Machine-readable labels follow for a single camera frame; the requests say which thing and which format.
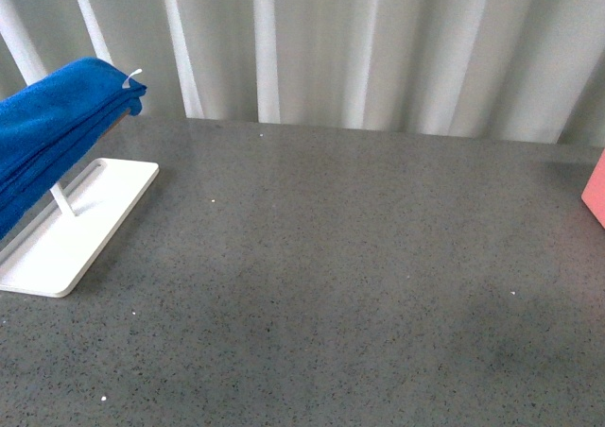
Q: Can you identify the blue microfiber cloth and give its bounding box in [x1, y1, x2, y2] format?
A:
[1, 58, 147, 236]

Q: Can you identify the white towel rack stand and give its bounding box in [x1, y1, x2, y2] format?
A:
[1, 158, 159, 298]

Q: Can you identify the pink plastic bin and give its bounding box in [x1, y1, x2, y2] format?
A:
[581, 150, 605, 228]

